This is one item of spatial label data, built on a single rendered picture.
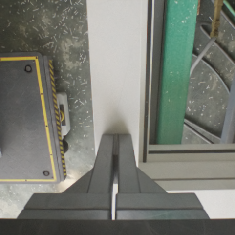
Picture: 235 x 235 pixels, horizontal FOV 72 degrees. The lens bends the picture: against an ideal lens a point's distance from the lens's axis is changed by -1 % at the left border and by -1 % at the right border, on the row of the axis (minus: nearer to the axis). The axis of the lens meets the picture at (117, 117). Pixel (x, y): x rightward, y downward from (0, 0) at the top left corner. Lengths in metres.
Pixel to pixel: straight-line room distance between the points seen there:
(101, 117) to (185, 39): 0.14
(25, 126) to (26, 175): 0.29
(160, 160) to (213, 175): 0.07
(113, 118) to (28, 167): 0.92
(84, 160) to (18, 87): 0.69
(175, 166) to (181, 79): 0.12
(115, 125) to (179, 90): 0.11
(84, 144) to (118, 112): 1.09
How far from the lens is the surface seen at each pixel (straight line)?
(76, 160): 1.31
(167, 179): 0.22
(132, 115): 0.15
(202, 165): 0.26
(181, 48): 0.23
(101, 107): 0.15
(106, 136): 0.15
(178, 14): 0.23
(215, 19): 0.96
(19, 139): 0.98
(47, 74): 0.83
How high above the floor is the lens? 1.08
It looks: 73 degrees down
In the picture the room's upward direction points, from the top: 177 degrees counter-clockwise
